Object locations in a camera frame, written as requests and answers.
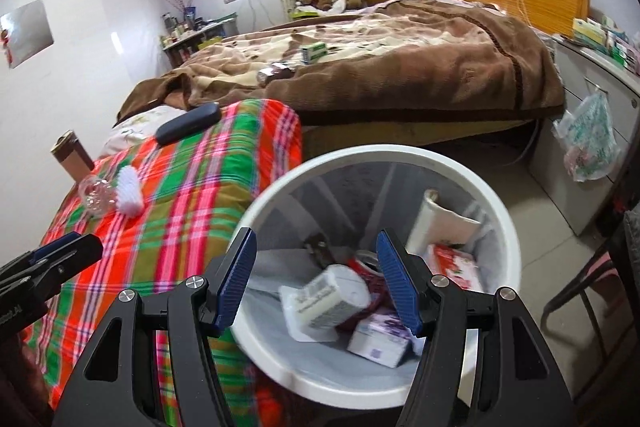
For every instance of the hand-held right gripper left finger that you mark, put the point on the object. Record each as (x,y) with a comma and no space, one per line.
(235,277)

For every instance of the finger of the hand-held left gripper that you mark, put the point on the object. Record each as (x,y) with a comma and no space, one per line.
(57,243)
(75,254)

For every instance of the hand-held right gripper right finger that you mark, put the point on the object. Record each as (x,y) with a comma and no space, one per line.
(397,282)

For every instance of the red white carton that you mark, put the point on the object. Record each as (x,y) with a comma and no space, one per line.
(452,264)

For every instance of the purple milk carton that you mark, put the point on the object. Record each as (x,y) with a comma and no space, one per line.
(380,339)

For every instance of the white round trash bin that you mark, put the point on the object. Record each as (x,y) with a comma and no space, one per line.
(325,387)

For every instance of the red drink can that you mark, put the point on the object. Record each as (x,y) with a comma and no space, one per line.
(362,264)

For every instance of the grey bin liner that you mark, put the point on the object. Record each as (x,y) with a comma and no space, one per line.
(280,267)

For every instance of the clear floral plastic cup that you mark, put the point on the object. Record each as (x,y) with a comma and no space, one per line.
(97,197)

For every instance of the white fluffy brush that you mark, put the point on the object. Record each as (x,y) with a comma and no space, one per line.
(129,189)

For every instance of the brown box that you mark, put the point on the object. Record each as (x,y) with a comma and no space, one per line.
(72,159)

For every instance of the plaid blanket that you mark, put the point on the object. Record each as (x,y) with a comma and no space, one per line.
(200,187)

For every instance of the white floral pillow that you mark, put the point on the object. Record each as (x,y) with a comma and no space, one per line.
(135,124)

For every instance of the beige bed base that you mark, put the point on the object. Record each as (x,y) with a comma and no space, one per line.
(400,134)

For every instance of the black glasses case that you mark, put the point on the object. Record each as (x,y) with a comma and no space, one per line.
(187,123)

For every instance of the dark metal chair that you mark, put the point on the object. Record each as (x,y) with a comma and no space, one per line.
(570,278)

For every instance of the grey nightstand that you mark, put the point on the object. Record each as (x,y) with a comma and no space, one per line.
(580,207)

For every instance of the dark crumpled wrapper on bed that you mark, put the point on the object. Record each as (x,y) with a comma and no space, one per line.
(275,73)

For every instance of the bed with brown blanket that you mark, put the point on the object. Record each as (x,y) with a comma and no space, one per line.
(400,72)

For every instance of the green white box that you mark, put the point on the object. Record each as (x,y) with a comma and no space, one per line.
(314,53)

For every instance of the printed plastic bag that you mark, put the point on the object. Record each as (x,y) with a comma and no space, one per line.
(587,137)

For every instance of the white shelf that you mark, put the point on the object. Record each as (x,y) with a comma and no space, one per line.
(215,32)

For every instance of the row of toiletry bottles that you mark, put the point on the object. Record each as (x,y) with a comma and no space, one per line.
(180,29)

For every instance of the flat green box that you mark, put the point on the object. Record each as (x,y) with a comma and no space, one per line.
(306,12)

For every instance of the row of medicine boxes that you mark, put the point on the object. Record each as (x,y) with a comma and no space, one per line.
(605,42)

